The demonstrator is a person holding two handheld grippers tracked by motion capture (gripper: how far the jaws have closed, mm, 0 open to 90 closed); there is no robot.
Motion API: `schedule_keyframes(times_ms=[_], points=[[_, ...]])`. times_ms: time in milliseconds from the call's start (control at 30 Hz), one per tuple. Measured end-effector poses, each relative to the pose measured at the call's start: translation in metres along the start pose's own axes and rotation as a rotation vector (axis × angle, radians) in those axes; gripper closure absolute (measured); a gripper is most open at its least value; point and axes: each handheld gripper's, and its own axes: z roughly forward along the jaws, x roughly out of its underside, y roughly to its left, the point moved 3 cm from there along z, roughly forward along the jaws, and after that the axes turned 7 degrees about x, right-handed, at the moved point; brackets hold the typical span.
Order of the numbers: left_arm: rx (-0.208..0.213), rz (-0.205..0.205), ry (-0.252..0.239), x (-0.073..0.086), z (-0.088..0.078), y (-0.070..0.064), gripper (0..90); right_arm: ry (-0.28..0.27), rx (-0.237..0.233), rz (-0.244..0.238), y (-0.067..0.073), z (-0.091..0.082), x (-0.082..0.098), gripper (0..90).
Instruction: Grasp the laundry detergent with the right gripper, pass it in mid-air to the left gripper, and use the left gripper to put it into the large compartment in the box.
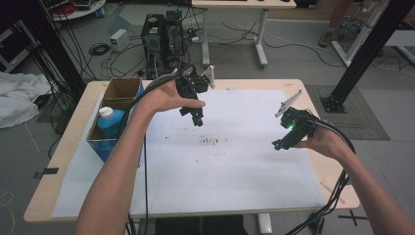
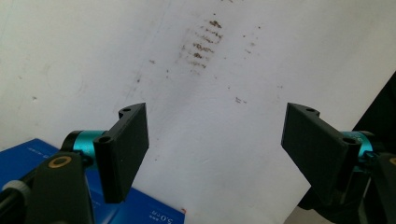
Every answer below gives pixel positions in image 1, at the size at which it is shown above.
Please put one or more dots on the black tape cross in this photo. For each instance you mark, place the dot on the black tape cross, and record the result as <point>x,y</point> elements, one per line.
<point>354,218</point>

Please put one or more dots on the black post base plate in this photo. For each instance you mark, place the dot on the black post base plate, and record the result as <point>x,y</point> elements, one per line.
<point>332,104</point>

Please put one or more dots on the grey floor mat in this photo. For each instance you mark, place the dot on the grey floor mat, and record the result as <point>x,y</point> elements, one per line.
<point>362,114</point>

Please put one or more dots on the person's right hand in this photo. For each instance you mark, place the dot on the person's right hand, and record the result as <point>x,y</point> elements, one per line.
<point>323,142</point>

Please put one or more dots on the white crumpled cloth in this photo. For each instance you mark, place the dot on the white crumpled cloth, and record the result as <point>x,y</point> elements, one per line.
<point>19,98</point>

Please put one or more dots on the black metal post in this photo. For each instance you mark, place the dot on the black metal post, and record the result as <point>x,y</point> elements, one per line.
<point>375,42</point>

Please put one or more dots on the round white table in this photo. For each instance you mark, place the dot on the round white table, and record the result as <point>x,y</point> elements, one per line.
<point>81,11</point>

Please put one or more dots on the white table mat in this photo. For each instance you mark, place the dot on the white table mat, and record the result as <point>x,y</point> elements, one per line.
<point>228,169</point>

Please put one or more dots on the black computer tower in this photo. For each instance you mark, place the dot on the black computer tower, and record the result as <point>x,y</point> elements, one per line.
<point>174,36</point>
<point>152,39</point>

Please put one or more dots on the white desk with wooden top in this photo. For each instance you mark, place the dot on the white desk with wooden top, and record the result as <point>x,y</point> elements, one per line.
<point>241,3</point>

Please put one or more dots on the blue bottle with white cap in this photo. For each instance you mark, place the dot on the blue bottle with white cap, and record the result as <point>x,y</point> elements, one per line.
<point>111,125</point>

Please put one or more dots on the small white device box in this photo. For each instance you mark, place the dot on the small white device box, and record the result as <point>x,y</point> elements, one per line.
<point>119,39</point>

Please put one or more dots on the white table leg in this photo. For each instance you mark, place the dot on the white table leg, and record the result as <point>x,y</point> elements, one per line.
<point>265,224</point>

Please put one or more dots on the white metal stand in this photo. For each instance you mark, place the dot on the white metal stand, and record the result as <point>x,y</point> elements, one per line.
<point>362,32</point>

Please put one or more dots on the black tape strip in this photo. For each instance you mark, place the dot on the black tape strip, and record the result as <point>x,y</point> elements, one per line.
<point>45,172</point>

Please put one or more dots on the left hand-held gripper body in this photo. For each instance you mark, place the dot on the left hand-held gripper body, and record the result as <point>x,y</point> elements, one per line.
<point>189,88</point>

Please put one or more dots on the blue cardboard box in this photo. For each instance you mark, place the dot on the blue cardboard box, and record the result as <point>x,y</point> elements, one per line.
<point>122,89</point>

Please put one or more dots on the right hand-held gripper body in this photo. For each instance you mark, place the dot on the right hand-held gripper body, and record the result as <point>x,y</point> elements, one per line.
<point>298,125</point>

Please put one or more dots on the person's left hand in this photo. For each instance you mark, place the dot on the person's left hand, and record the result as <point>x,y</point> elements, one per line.
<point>163,98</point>

